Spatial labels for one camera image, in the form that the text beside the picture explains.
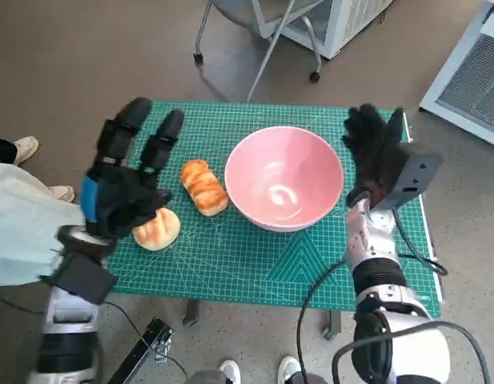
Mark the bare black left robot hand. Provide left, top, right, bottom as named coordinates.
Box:
left=78, top=97, right=186, bottom=240

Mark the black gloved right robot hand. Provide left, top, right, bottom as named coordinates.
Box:
left=341, top=102, right=410, bottom=206

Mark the round bread bun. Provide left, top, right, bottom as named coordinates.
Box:
left=133, top=206, right=181, bottom=252

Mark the long twisted bread loaf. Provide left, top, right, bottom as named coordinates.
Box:
left=180, top=158, right=230, bottom=218

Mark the pink bowl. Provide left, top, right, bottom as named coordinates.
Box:
left=224, top=126, right=344, bottom=234

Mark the person's beige shoe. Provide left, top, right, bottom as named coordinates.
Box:
left=49, top=185, right=76, bottom=204
left=13, top=135, right=40, bottom=166

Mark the person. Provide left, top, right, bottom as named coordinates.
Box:
left=0, top=134, right=86, bottom=289

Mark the white cabinet with mesh panel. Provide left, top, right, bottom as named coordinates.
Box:
left=419, top=0, right=494, bottom=150
left=252, top=0, right=395, bottom=60

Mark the black table leg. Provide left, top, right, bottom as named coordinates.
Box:
left=321, top=310, right=344, bottom=342
left=183, top=299, right=200, bottom=326

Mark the green cutting mat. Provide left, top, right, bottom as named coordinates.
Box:
left=103, top=99, right=444, bottom=319

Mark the grey chair with casters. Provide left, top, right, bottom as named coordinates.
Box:
left=193, top=0, right=323, bottom=103

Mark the white shoe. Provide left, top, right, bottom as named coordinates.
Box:
left=219, top=359, right=243, bottom=384
left=278, top=354, right=303, bottom=384

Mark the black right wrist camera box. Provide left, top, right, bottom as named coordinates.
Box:
left=376, top=144, right=444, bottom=210

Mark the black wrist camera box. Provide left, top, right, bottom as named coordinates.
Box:
left=376, top=144, right=444, bottom=210
left=40, top=252, right=118, bottom=306

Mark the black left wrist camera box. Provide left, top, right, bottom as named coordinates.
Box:
left=40, top=252, right=118, bottom=306

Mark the thin black floor cable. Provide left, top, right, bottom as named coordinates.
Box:
left=0, top=290, right=191, bottom=379

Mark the black metal bracket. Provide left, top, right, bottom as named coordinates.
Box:
left=108, top=318, right=178, bottom=384

